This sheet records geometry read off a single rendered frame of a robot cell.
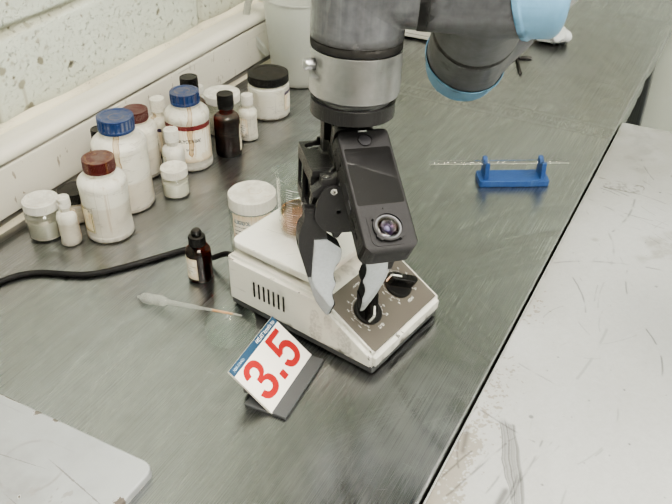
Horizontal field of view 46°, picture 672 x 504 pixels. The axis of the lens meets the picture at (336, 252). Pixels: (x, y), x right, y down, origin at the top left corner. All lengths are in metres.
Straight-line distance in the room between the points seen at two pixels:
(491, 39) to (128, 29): 0.74
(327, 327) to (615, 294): 0.35
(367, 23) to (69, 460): 0.46
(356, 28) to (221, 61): 0.80
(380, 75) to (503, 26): 0.10
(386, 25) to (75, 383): 0.47
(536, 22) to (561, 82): 0.90
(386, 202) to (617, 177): 0.64
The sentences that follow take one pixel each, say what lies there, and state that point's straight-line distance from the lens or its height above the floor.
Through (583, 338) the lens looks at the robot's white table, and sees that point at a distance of 0.91.
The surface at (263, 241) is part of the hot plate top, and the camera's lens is 0.86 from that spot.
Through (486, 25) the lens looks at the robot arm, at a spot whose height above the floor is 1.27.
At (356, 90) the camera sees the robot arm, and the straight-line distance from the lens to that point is 0.63.
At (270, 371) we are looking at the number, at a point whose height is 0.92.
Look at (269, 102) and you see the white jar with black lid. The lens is 1.30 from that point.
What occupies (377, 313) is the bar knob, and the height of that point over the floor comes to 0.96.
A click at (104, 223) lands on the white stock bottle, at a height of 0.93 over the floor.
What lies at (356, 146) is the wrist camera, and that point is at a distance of 0.66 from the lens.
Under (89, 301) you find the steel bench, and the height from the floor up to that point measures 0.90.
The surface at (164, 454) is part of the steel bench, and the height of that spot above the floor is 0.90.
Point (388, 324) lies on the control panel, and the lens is 0.83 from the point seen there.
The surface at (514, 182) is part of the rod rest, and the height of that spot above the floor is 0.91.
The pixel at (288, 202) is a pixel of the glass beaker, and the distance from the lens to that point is 0.83.
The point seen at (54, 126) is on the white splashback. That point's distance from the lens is 1.13.
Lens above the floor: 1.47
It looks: 35 degrees down
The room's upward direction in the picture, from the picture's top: straight up
